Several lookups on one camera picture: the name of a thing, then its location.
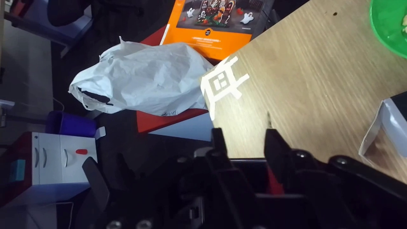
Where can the green plastic bowl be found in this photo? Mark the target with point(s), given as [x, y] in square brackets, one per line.
[390, 21]

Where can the orange book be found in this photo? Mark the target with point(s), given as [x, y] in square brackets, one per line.
[199, 43]

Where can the white and blue box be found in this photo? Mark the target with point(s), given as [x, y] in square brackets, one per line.
[55, 170]

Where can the white plastic bag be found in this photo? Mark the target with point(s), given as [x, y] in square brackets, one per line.
[144, 77]

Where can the blue plastic bin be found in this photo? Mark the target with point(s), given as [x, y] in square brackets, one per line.
[71, 124]

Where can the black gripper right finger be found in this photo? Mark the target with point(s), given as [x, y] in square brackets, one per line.
[282, 166]

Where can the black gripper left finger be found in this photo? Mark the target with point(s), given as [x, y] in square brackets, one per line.
[223, 157]

